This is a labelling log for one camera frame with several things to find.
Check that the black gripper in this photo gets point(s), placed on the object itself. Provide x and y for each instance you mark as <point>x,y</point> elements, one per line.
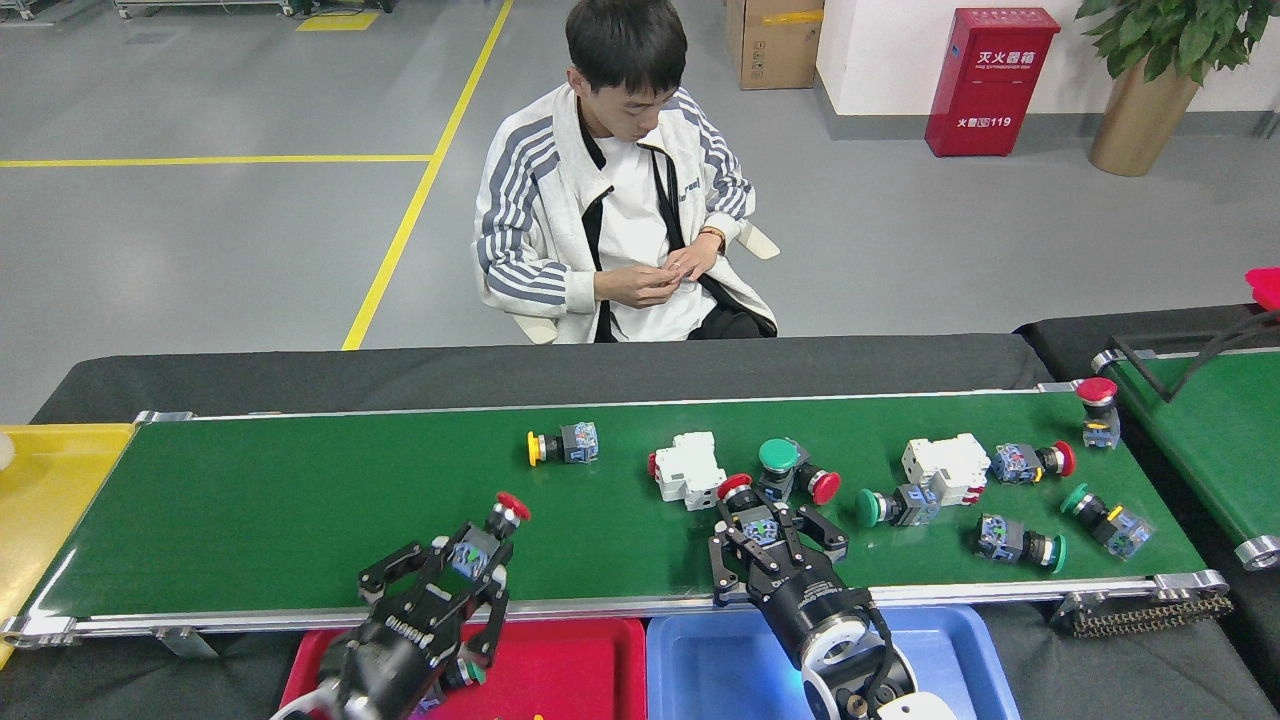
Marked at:
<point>410,640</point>
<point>805,600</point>

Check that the white circuit breaker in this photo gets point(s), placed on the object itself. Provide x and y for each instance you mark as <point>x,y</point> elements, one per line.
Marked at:
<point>945,465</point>
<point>690,468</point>

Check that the yellow push button switch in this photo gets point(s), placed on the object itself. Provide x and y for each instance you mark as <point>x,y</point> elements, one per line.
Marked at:
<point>578,442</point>

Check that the blue plastic tray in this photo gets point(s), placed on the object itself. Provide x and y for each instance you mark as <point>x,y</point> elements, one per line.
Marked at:
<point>720,670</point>

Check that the red plastic tray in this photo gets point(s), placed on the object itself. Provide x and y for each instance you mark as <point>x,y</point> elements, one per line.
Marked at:
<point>560,670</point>

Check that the long green conveyor belt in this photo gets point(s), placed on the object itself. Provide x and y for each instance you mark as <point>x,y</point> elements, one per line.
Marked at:
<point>300,500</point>

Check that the yellow plastic tray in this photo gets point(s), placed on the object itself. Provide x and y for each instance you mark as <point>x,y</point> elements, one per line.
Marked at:
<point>60,500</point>

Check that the short green conveyor belt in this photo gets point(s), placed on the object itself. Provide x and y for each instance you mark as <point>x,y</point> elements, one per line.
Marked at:
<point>1200,440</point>

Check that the person's right hand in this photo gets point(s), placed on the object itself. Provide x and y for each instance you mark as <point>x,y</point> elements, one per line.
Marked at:
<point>635,287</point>

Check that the person's left hand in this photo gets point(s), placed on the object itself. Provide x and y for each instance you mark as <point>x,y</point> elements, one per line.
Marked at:
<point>697,260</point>

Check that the large black table cloth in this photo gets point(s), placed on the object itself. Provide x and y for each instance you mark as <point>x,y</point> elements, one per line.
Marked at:
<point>300,385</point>

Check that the grey office chair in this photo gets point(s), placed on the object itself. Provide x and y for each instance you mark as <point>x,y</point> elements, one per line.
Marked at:
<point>758,242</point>

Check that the small black table cloth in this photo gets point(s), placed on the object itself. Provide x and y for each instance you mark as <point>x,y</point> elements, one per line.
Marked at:
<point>1060,340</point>

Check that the person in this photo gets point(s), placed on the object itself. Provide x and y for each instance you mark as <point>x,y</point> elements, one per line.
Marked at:
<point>530,220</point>

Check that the brown cardboard box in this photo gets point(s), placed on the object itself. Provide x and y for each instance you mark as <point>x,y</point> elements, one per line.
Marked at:
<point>775,45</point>

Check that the red fire extinguisher box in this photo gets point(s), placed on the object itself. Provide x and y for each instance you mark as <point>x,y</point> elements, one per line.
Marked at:
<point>990,80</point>

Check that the red plastic bin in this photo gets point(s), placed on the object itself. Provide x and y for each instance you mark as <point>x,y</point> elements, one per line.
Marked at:
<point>1265,288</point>

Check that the potted plant in brass pot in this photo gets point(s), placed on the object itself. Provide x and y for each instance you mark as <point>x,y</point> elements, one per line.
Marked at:
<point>1140,125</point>

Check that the black guide bracket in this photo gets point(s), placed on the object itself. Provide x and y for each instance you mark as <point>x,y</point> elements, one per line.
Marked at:
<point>1140,371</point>

